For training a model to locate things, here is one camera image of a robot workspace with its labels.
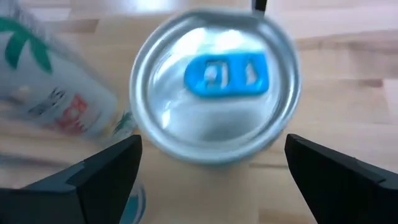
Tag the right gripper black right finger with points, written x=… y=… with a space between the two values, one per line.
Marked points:
x=342 y=193

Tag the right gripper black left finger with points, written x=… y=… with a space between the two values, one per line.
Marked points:
x=77 y=199

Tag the white Celsius palm can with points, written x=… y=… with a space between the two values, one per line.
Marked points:
x=62 y=93

